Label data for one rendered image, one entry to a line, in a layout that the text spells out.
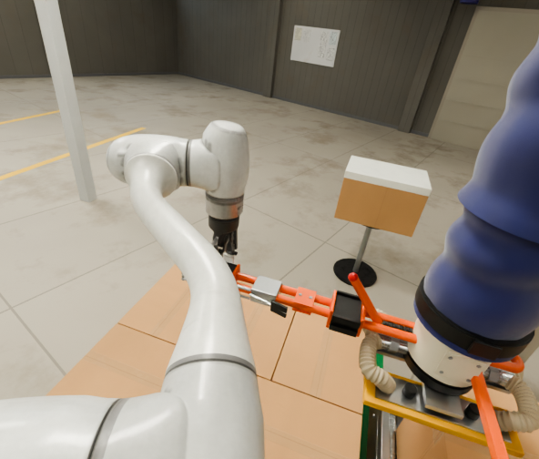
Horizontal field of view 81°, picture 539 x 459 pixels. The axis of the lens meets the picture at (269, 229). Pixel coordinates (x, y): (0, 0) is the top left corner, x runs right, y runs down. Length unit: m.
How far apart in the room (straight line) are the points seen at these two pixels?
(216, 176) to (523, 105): 0.53
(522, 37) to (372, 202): 6.73
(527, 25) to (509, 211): 8.26
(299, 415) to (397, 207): 1.62
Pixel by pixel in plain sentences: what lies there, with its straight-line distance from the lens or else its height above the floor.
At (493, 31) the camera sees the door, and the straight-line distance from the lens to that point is 8.87.
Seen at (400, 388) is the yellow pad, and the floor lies 1.14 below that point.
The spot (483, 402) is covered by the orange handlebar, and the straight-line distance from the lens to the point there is 0.84.
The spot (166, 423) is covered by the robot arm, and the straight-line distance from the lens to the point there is 0.32.
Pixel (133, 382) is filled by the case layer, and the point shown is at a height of 0.54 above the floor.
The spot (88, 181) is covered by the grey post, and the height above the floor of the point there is 0.23.
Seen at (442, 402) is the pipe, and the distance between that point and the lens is 0.91.
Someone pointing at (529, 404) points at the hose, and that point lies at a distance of 0.98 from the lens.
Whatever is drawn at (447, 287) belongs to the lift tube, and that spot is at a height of 1.44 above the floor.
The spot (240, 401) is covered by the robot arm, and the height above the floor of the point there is 1.54.
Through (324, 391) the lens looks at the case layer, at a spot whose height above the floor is 0.54.
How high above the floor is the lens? 1.83
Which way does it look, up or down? 32 degrees down
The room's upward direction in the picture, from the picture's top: 7 degrees clockwise
